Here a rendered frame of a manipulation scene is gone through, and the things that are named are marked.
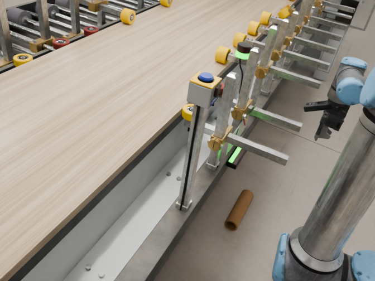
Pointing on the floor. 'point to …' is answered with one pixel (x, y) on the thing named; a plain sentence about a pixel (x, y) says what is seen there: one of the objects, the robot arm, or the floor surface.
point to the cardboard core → (239, 210)
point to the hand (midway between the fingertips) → (315, 137)
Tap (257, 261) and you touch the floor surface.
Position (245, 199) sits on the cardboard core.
